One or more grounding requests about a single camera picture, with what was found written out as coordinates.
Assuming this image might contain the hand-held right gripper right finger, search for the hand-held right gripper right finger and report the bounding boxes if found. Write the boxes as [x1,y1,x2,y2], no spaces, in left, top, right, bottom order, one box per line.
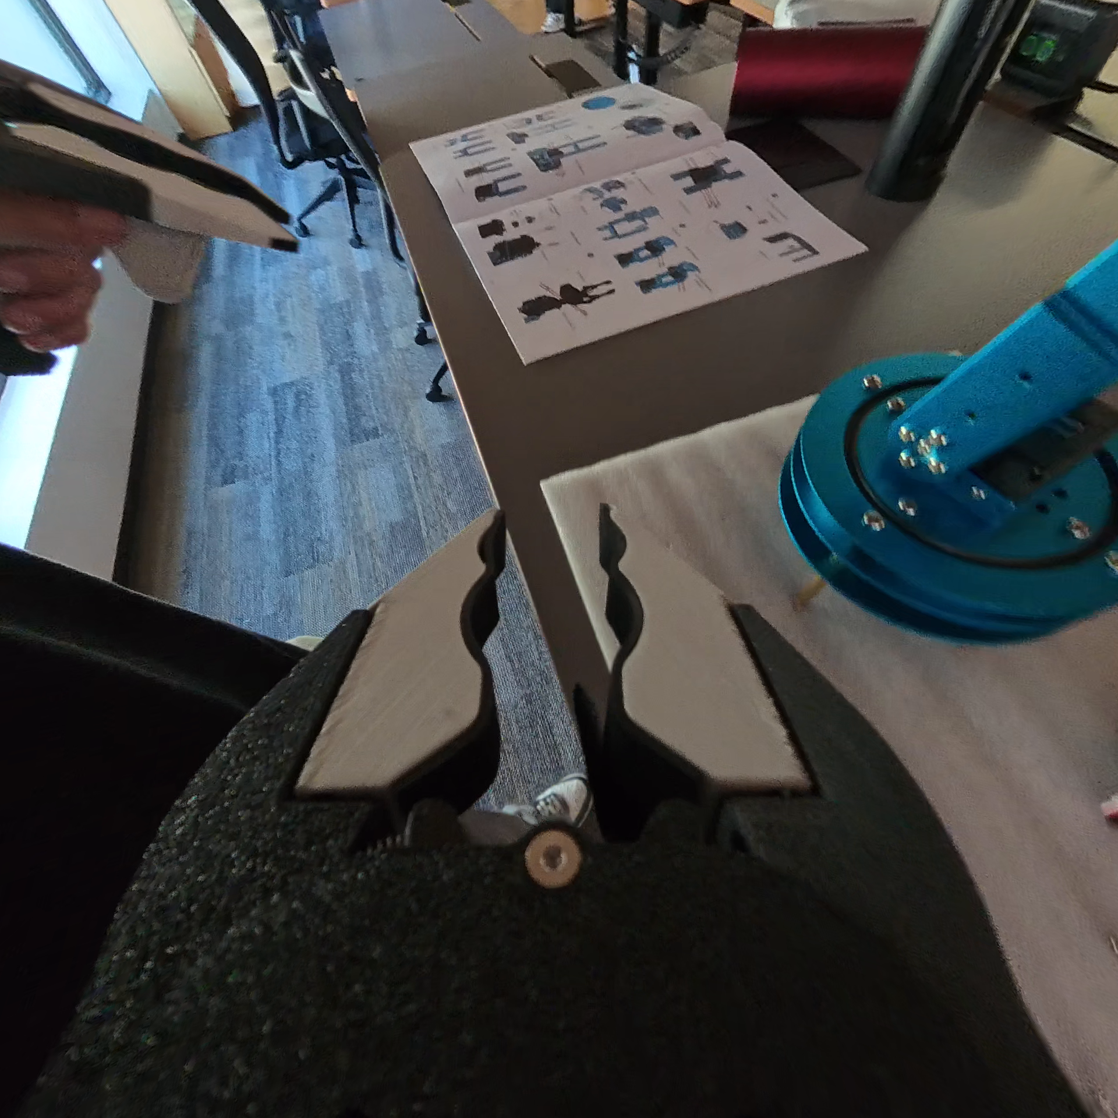
[598,502,813,795]

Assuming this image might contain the person's grey sneaker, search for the person's grey sneaker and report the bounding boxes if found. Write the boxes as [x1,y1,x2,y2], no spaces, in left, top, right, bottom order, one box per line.
[511,772,592,828]

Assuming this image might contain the dark red cylinder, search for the dark red cylinder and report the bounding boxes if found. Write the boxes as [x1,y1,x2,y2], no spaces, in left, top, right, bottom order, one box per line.
[727,21,927,122]

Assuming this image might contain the black flat pad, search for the black flat pad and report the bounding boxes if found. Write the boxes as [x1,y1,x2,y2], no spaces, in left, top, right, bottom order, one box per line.
[724,118,862,193]

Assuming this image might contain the person's black clothing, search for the person's black clothing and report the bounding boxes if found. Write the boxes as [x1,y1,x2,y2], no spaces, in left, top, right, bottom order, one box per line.
[0,542,301,1118]

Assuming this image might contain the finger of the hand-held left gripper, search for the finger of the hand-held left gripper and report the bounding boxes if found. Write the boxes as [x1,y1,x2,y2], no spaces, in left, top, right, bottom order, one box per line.
[0,59,292,231]
[113,168,300,305]

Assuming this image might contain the printed instruction sheet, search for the printed instruction sheet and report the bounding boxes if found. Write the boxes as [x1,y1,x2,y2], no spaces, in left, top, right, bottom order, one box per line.
[408,82,870,367]

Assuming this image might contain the white foam mat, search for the white foam mat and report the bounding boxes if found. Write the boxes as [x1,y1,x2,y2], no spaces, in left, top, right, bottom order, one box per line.
[539,394,1118,1041]

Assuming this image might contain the black device green display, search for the black device green display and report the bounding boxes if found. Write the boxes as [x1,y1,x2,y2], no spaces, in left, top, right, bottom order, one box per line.
[997,0,1118,99]

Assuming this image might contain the person's left hand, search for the person's left hand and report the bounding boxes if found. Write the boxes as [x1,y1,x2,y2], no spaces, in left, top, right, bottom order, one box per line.
[0,196,125,356]

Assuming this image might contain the black office chair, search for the black office chair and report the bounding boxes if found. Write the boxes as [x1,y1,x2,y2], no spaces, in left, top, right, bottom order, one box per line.
[187,0,454,406]

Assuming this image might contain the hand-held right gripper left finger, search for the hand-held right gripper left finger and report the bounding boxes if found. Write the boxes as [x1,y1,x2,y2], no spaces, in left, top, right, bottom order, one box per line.
[294,510,507,801]

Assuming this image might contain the neighbouring grey desk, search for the neighbouring grey desk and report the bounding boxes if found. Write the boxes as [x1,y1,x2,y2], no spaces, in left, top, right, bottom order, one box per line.
[317,0,629,158]

